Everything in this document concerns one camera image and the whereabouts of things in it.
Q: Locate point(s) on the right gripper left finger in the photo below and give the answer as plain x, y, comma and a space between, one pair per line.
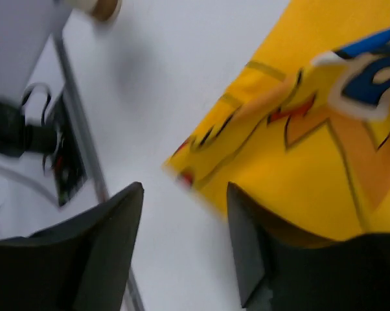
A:
82, 263

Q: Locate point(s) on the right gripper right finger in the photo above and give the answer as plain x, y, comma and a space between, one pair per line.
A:
274, 275

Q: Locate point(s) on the yellow printed cloth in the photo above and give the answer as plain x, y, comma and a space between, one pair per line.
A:
305, 128

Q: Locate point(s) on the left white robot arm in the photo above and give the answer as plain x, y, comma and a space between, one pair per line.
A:
27, 197

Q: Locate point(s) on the cup with wooden base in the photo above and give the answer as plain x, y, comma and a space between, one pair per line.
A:
103, 11

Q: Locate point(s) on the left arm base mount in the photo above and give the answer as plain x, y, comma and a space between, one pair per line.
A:
66, 164

